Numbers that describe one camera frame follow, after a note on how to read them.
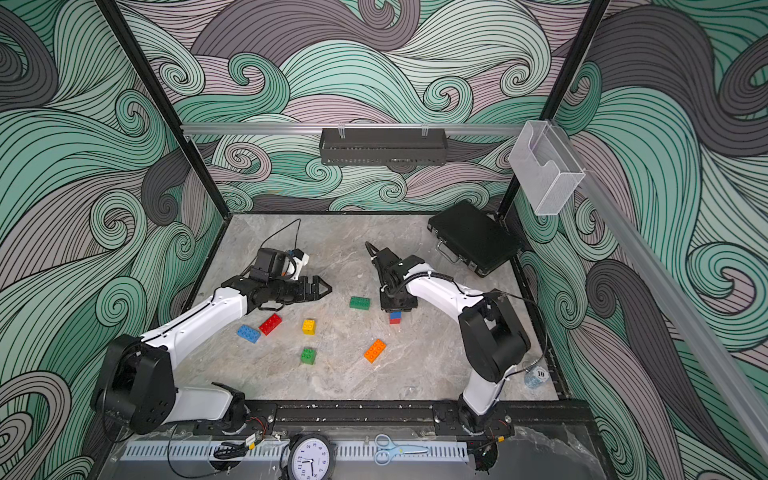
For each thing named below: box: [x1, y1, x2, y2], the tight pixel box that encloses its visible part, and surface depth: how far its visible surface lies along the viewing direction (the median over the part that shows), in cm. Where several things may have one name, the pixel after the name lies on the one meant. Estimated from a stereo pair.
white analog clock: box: [287, 434, 336, 480], surface depth 67 cm
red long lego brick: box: [258, 313, 283, 336], surface depth 91 cm
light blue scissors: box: [374, 433, 430, 466], surface depth 71 cm
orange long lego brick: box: [364, 338, 387, 364], surface depth 85 cm
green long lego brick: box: [349, 296, 371, 311], surface depth 97 cm
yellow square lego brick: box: [302, 319, 317, 336], surface depth 88 cm
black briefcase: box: [427, 201, 523, 277], surface depth 106 cm
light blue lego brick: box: [236, 324, 261, 344], surface depth 89 cm
